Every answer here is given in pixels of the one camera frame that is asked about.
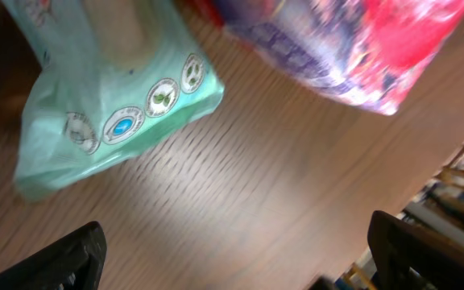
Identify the purple red snack packet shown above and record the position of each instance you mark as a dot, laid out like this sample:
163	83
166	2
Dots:
364	53

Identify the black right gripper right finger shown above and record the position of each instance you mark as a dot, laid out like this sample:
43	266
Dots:
398	248

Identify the light green wipes packet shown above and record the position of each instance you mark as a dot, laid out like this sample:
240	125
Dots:
117	77

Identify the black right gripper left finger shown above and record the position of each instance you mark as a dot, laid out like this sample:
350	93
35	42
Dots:
75	261

